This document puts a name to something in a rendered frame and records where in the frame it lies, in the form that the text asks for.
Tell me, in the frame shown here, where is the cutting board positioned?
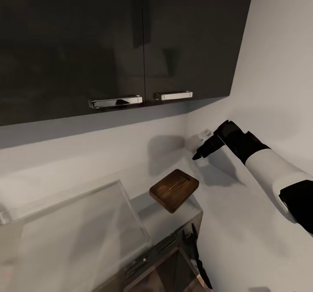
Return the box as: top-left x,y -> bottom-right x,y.
150,169 -> 199,211

